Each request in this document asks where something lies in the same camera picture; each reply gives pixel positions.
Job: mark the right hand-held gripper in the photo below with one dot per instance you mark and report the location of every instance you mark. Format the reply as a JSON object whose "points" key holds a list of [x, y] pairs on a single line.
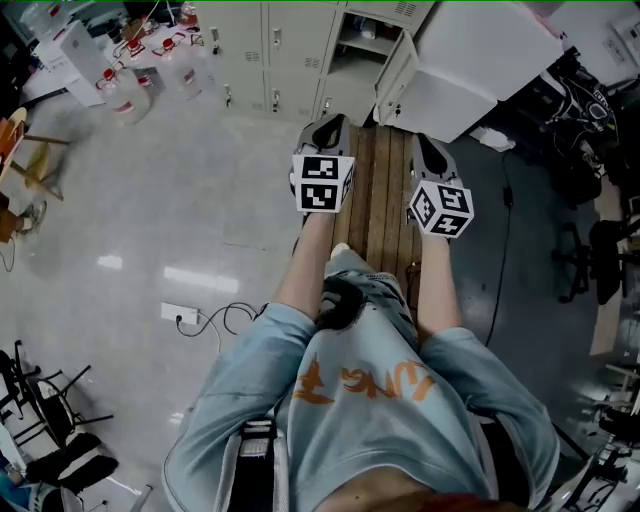
{"points": [[442, 210]]}

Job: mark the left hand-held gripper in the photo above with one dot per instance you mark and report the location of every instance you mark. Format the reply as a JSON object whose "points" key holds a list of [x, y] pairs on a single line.
{"points": [[320, 185]]}

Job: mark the grey metal locker cabinet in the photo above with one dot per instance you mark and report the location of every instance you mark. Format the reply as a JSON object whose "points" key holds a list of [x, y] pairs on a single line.
{"points": [[295, 60]]}

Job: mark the person's left forearm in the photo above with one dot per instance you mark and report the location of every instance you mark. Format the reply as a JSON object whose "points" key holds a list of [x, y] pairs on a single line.
{"points": [[305, 265]]}

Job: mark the person's right forearm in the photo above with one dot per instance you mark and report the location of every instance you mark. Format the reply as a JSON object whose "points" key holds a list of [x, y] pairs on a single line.
{"points": [[437, 285]]}

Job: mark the wooden plank platform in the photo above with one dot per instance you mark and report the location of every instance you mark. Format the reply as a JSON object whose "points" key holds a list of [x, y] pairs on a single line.
{"points": [[380, 190]]}

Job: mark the white shoe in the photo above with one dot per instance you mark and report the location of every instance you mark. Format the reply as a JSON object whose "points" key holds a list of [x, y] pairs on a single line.
{"points": [[341, 248]]}

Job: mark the large white foam box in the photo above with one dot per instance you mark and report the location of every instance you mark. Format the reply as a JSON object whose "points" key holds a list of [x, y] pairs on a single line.
{"points": [[480, 45]]}

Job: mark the light blue jeans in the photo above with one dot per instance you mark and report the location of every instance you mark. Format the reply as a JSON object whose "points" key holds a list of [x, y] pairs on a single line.
{"points": [[350, 265]]}

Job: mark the black office chair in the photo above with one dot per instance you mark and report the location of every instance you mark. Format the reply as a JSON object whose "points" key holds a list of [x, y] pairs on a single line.
{"points": [[607, 260]]}

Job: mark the white power strip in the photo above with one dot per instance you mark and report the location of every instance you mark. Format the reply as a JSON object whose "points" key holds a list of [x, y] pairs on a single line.
{"points": [[180, 311]]}

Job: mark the white cardboard box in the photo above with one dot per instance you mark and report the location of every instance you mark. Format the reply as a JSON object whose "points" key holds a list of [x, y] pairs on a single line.
{"points": [[75, 60]]}

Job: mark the light blue printed sweatshirt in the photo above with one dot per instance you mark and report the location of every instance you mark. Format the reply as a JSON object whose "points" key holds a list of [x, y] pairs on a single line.
{"points": [[370, 425]]}

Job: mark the wooden stool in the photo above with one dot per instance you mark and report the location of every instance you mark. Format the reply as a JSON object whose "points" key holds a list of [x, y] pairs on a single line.
{"points": [[40, 160]]}

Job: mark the black metal chair frames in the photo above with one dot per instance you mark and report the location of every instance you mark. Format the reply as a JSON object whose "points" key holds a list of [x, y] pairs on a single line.
{"points": [[55, 400]]}

